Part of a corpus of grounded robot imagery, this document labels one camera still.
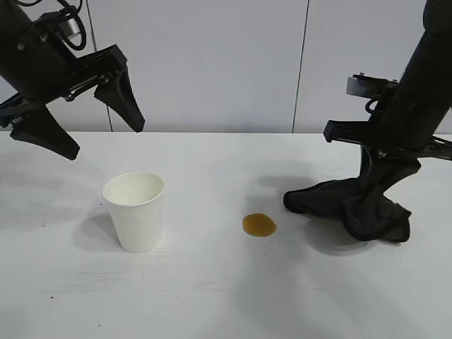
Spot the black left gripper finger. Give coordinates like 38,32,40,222
9,105,81,161
93,68,146,133

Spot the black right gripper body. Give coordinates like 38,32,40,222
323,83,452,160

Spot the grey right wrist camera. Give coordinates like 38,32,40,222
345,73,400,99

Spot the brown liquid spill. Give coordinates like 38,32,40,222
242,213,278,238

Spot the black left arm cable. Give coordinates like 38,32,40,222
52,0,88,51

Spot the white paper cup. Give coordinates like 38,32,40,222
102,172,167,254

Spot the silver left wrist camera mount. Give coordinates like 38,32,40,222
59,16,81,40

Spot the black cloth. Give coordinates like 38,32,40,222
282,177,412,244

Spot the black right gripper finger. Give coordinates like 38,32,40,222
376,157,423,206
357,144,385,205

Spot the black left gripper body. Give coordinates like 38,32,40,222
0,16,128,129

